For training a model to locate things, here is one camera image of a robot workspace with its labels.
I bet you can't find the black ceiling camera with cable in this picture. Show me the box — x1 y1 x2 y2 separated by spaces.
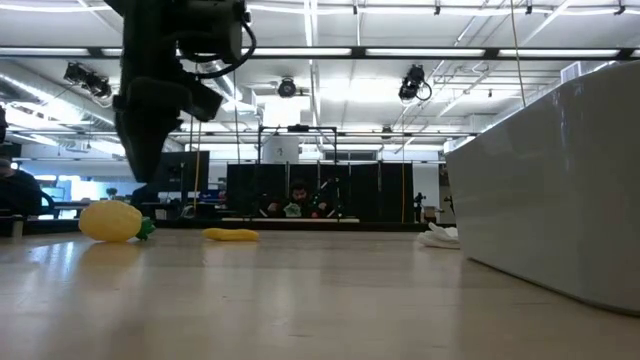
398 63 433 104

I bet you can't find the white plastic tupperware container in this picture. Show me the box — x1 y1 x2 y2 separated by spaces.
444 59 640 317

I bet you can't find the black overhead frame beam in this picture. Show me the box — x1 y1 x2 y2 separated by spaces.
0 46 640 62

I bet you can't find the yellow toy banana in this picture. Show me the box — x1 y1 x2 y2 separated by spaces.
201 227 261 243

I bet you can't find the black monitor screen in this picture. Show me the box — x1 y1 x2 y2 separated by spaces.
152 150 211 194

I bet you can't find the black folding partition screen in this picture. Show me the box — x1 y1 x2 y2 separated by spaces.
226 160 415 224

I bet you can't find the white crumpled cloth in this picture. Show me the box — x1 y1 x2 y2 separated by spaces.
417 221 461 250

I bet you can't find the yellow toy lemon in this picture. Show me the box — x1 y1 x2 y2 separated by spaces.
78 199 157 245

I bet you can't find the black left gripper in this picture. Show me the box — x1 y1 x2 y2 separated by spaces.
112 69 225 184

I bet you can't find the long black ceiling camera mount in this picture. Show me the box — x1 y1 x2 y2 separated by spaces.
63 61 115 100

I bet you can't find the round black ceiling camera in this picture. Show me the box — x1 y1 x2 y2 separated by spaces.
277 76 299 99

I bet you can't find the black metal frame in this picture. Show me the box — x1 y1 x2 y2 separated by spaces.
257 124 339 221

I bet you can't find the orange hanging cable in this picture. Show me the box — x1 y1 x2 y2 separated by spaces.
399 107 407 224

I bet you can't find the person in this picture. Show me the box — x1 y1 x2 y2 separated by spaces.
0 155 45 220
267 180 326 219

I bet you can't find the silver ceiling duct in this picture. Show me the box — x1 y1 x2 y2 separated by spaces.
0 58 184 151

